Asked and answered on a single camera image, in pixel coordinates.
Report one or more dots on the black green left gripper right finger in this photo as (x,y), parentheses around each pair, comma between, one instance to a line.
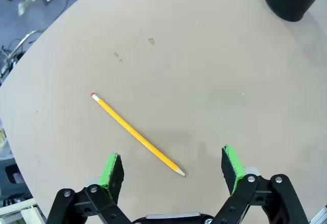
(233,167)

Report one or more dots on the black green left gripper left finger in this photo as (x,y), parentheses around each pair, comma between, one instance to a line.
(112,175)

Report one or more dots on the yellow pencil with red eraser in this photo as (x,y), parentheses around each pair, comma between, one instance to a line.
(138,135)

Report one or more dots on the grey plastic box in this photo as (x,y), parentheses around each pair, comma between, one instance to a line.
(12,175)

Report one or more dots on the aluminium profile rail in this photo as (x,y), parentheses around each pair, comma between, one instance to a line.
(320,215)

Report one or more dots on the chrome metal chair frame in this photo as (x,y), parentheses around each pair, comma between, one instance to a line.
(19,46)

